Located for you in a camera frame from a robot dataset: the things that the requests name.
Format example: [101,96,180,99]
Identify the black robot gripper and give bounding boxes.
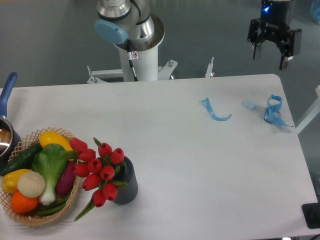
[247,18,302,71]

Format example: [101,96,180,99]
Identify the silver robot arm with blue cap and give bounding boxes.
[94,0,302,70]

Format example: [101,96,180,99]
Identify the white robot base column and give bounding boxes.
[115,40,162,82]

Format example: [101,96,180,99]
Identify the dark grey ribbed vase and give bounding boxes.
[113,156,138,205]

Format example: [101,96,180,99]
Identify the black robot wrist with blue light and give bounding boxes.
[260,0,296,26]

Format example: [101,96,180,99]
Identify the small light blue cap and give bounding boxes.
[242,100,257,110]

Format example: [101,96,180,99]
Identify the tangled blue ribbon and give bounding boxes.
[263,94,294,128]

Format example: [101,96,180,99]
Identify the white furniture piece at right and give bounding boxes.
[295,85,320,135]

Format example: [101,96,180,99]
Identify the blue ribbon strip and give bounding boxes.
[199,97,232,122]

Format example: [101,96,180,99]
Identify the black device at table edge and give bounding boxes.
[301,202,320,229]

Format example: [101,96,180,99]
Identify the red tulip bouquet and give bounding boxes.
[69,137,128,222]

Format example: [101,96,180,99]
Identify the yellow squash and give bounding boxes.
[39,130,73,151]

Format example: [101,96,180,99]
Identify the purple sweet potato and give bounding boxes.
[56,161,76,196]

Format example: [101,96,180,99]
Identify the green bok choy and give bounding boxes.
[32,143,78,206]

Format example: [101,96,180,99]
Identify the woven wicker basket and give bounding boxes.
[0,127,81,226]

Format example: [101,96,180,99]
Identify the green cucumber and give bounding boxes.
[0,142,43,177]

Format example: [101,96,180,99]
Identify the white garlic bulb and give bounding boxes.
[17,171,46,198]

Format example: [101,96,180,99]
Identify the green beans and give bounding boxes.
[35,198,67,217]

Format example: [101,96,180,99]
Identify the yellow bell pepper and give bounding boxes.
[1,169,32,194]

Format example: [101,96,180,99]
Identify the orange fruit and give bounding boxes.
[10,191,39,214]

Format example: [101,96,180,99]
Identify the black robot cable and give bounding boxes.
[125,39,139,82]

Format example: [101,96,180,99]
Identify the white metal base frame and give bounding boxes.
[86,57,215,84]

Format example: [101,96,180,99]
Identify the dark saucepan with blue handle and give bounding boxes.
[0,72,21,170]

